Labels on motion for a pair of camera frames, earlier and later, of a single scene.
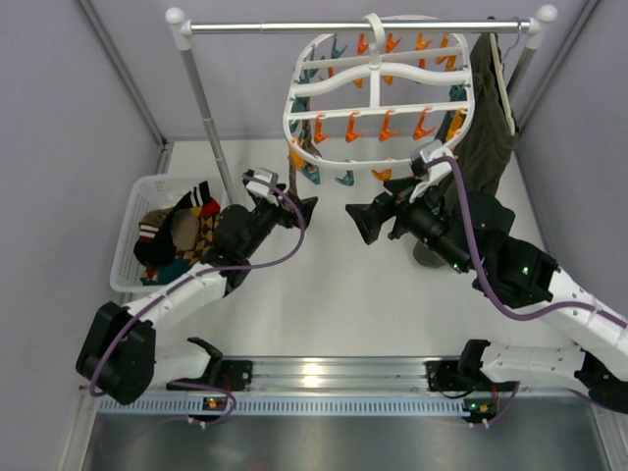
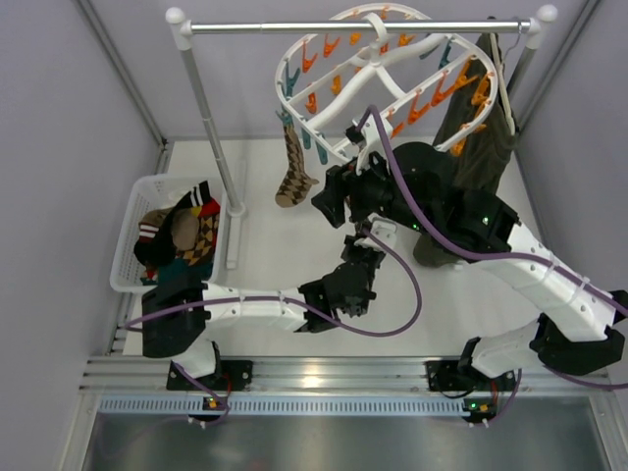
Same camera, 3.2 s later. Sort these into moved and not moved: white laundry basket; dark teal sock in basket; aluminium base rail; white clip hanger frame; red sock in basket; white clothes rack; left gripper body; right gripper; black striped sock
Moved: left gripper body; white clip hanger frame; right gripper
Not moved: dark teal sock in basket; white laundry basket; aluminium base rail; white clothes rack; red sock in basket; black striped sock
